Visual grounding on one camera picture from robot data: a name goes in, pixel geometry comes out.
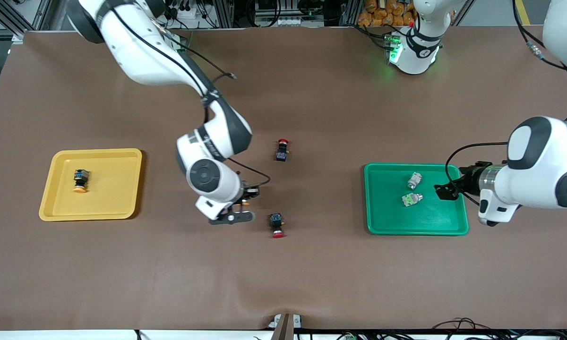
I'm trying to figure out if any white right camera bracket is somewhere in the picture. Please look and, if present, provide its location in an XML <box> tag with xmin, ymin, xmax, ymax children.
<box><xmin>195</xmin><ymin>195</ymin><xmax>235</xmax><ymax>221</ymax></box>

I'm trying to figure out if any black cable bundle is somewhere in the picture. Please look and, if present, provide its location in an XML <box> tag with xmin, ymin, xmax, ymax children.
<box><xmin>432</xmin><ymin>317</ymin><xmax>567</xmax><ymax>340</ymax></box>

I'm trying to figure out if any orange packaged goods pile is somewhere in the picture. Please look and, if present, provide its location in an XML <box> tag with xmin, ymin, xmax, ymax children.
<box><xmin>358</xmin><ymin>0</ymin><xmax>415</xmax><ymax>27</ymax></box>

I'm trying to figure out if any yellow plastic tray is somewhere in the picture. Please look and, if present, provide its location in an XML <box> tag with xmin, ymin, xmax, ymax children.
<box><xmin>39</xmin><ymin>148</ymin><xmax>143</xmax><ymax>221</ymax></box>

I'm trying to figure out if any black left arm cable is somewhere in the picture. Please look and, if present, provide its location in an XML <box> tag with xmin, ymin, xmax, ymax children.
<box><xmin>445</xmin><ymin>0</ymin><xmax>567</xmax><ymax>205</ymax></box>

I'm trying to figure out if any white left camera bracket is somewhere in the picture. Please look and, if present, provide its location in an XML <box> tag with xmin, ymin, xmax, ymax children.
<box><xmin>478</xmin><ymin>188</ymin><xmax>521</xmax><ymax>227</ymax></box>

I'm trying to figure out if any grey camera stand clamp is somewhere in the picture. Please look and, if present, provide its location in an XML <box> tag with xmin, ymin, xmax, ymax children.
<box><xmin>267</xmin><ymin>313</ymin><xmax>303</xmax><ymax>340</ymax></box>

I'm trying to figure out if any brown table mat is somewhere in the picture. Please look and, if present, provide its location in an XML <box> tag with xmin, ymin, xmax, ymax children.
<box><xmin>0</xmin><ymin>26</ymin><xmax>567</xmax><ymax>331</ymax></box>

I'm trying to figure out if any white camera bracket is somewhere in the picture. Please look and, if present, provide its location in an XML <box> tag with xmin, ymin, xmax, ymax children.
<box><xmin>195</xmin><ymin>195</ymin><xmax>235</xmax><ymax>221</ymax></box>
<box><xmin>478</xmin><ymin>188</ymin><xmax>521</xmax><ymax>227</ymax></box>

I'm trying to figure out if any aluminium frame profile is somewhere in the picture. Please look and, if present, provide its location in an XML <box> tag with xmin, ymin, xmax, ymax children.
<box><xmin>0</xmin><ymin>0</ymin><xmax>52</xmax><ymax>33</ymax></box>

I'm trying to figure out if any green plastic tray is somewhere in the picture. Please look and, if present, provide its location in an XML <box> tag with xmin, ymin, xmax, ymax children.
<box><xmin>364</xmin><ymin>163</ymin><xmax>469</xmax><ymax>236</ymax></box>

